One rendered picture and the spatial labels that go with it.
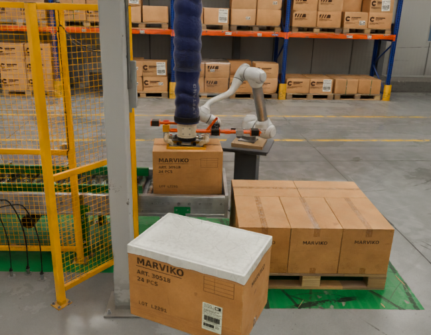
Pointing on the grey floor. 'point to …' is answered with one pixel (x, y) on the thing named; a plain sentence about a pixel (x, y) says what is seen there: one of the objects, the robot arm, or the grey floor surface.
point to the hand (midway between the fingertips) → (216, 131)
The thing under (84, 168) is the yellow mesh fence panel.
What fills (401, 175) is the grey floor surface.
